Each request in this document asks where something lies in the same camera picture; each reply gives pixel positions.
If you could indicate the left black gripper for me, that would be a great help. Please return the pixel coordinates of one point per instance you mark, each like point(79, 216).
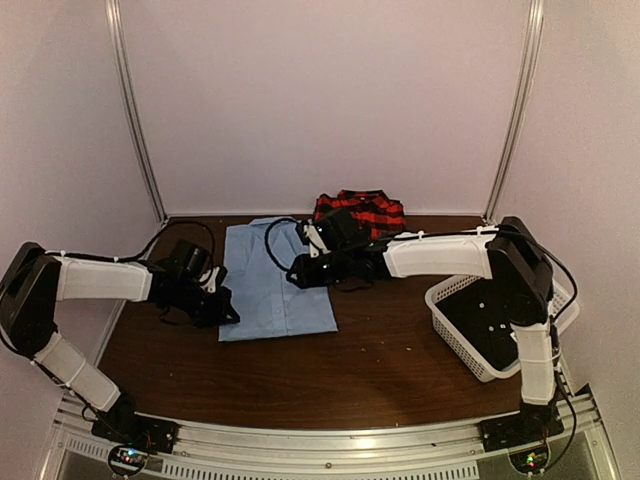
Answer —
point(221, 310)

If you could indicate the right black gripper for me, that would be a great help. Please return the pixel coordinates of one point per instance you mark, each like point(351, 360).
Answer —
point(306, 276)

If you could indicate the light blue long sleeve shirt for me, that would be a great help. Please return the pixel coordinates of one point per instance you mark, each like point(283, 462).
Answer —
point(269, 306)

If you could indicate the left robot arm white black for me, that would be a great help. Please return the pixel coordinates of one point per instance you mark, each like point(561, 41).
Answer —
point(37, 281)

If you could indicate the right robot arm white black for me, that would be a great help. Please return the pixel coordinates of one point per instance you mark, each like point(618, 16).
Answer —
point(516, 268)

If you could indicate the red black plaid folded shirt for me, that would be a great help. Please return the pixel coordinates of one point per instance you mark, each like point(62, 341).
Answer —
point(374, 211)

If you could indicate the left circuit board with leds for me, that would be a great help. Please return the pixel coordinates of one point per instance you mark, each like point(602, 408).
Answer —
point(126, 460)

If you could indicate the circuit board with leds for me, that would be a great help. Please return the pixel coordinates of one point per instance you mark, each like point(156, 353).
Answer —
point(530, 461)
point(126, 460)

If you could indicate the black shirt in basket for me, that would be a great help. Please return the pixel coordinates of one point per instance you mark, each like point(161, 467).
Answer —
point(477, 316)

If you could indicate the white plastic basket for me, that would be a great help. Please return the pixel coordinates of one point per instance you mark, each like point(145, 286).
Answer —
point(536, 376)

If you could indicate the right circuit board with leds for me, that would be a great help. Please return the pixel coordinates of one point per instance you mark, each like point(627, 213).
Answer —
point(530, 461)

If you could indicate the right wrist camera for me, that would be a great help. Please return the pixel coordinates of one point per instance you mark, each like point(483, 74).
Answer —
point(309, 235)

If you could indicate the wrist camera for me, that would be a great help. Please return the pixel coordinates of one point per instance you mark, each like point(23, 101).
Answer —
point(309, 235)
point(211, 281)

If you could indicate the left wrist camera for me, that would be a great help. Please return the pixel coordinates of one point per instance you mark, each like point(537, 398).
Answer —
point(211, 281)

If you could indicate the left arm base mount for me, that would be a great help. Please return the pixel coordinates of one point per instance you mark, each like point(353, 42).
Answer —
point(149, 434)

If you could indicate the aluminium front rail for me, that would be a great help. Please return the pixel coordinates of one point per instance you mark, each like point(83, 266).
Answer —
point(450, 450)

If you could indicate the left aluminium frame post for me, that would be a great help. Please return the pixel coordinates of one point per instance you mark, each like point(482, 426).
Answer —
point(132, 115)

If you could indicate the aluminium frame post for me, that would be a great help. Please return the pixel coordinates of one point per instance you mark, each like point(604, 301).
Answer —
point(132, 115)
point(524, 85)

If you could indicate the right aluminium frame post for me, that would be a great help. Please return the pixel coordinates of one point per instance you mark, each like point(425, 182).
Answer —
point(524, 85)

